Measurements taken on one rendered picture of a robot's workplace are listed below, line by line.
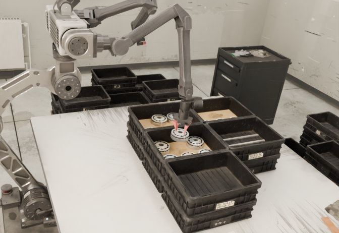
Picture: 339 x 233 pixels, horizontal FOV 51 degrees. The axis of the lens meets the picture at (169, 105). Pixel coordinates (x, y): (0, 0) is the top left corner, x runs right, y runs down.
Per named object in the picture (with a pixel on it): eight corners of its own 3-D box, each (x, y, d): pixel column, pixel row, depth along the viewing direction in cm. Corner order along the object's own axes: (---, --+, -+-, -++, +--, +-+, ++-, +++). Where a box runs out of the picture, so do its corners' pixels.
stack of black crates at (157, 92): (149, 135, 347) (154, 94, 327) (138, 121, 371) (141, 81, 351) (185, 130, 365) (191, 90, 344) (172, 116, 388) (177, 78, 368)
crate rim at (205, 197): (189, 204, 158) (190, 200, 157) (163, 164, 182) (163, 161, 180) (262, 187, 174) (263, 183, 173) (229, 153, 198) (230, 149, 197)
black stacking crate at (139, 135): (141, 148, 210) (143, 131, 205) (126, 122, 233) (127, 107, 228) (201, 138, 226) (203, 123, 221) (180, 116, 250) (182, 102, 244)
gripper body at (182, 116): (176, 115, 207) (178, 104, 204) (192, 120, 204) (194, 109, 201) (172, 119, 201) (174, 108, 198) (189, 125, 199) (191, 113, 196)
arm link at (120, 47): (173, -1, 189) (182, -3, 180) (184, 22, 195) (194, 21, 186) (104, 43, 177) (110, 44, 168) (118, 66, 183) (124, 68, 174)
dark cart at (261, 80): (226, 141, 381) (243, 62, 340) (205, 121, 416) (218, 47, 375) (270, 134, 407) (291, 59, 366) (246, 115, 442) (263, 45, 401)
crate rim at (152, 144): (163, 164, 182) (163, 161, 181) (143, 133, 205) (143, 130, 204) (229, 153, 198) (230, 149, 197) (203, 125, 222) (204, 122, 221)
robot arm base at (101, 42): (89, 52, 175) (89, 27, 170) (105, 51, 179) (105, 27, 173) (93, 58, 169) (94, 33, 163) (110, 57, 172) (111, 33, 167)
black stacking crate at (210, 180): (186, 220, 162) (190, 200, 157) (161, 179, 186) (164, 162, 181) (258, 202, 178) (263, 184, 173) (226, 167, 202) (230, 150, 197)
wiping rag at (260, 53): (255, 58, 366) (256, 55, 365) (242, 51, 384) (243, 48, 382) (276, 57, 379) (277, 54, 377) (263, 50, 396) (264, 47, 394)
